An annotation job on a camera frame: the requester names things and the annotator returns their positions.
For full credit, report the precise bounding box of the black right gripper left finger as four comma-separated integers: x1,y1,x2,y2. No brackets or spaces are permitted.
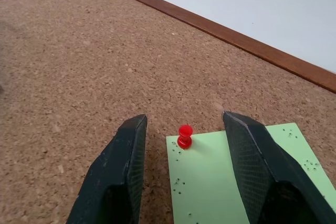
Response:
67,114,148,224

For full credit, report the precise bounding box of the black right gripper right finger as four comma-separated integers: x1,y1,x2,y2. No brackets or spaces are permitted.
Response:
222,111,336,224

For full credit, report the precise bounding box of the green paper note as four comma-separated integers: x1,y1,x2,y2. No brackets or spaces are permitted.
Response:
165,122,336,224

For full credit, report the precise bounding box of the red pushpin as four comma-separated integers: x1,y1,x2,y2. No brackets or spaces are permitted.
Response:
177,124,194,150

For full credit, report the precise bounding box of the wood-framed cork board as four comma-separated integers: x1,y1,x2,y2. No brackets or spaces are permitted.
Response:
0,0,336,224

